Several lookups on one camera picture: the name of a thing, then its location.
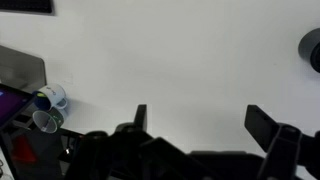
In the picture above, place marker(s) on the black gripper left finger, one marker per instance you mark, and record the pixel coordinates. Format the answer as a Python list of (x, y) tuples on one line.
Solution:
[(141, 116)]

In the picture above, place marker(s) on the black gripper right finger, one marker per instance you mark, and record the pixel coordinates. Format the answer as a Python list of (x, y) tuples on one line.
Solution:
[(266, 133)]

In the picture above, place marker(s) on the white mug with logo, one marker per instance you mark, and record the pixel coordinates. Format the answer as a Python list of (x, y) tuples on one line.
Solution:
[(53, 94)]

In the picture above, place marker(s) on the green mug with pale rim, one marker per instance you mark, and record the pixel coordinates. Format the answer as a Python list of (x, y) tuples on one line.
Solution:
[(46, 121)]

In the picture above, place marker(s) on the dark green enamel mug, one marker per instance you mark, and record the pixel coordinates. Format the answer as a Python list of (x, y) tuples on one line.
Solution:
[(308, 46)]

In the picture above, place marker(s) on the black desk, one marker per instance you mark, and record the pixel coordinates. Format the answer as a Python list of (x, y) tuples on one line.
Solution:
[(50, 156)]

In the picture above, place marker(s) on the gray monitor stand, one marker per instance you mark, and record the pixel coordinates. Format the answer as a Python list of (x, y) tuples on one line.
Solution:
[(20, 66)]

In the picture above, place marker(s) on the black keyboard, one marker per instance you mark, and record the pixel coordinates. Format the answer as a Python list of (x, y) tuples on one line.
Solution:
[(26, 5)]

